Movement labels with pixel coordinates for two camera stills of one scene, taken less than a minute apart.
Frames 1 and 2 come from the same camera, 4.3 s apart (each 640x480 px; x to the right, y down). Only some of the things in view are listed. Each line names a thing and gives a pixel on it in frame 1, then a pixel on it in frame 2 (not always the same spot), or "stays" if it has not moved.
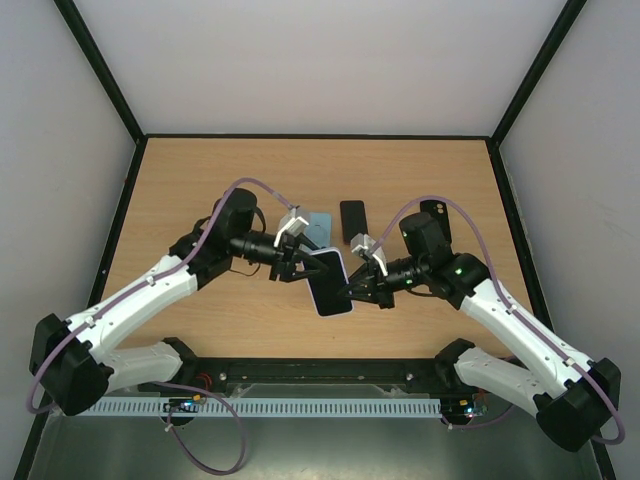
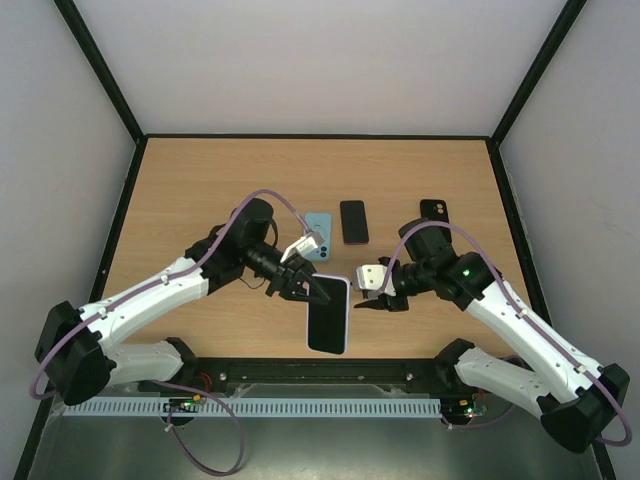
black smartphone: (354, 219) stays
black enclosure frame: (559, 29) stays
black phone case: (438, 210) stays
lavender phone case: (324, 289) to (347, 317)
